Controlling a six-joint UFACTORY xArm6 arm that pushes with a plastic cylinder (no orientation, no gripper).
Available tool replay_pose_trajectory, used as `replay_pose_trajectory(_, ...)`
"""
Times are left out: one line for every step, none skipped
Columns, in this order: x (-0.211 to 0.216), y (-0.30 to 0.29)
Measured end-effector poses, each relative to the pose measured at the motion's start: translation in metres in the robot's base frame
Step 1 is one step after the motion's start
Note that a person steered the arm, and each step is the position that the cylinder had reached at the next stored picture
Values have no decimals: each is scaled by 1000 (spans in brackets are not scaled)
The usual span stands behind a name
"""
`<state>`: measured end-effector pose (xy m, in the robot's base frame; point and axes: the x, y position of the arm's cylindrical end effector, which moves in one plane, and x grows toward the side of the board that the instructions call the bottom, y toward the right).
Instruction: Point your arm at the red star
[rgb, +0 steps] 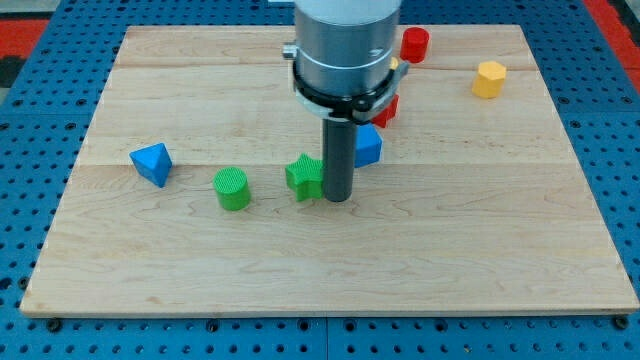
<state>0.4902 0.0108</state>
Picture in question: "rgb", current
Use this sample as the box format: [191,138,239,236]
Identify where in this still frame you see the green cylinder block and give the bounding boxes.
[213,167,251,211]

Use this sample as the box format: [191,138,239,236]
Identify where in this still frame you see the yellow hexagon block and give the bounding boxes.
[471,61,507,99]

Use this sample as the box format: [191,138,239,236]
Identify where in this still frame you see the yellow block behind arm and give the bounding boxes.
[389,57,399,70]

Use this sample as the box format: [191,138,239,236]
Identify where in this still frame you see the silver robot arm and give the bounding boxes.
[283,0,409,125]

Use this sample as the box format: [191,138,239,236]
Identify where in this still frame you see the red cylinder block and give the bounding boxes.
[400,27,430,64]

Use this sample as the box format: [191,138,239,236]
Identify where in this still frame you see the wooden board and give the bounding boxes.
[21,25,639,318]

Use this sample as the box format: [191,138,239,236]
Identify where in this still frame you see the red star block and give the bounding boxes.
[371,94,399,128]

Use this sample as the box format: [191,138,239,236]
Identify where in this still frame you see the blue triangular block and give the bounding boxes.
[129,143,172,188]

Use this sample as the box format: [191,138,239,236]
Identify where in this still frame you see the green star block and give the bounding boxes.
[285,153,323,202]

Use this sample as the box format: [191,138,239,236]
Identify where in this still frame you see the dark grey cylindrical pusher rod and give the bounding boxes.
[322,119,357,202]

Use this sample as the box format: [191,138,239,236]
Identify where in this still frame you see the blue cube block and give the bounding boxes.
[355,124,383,168]

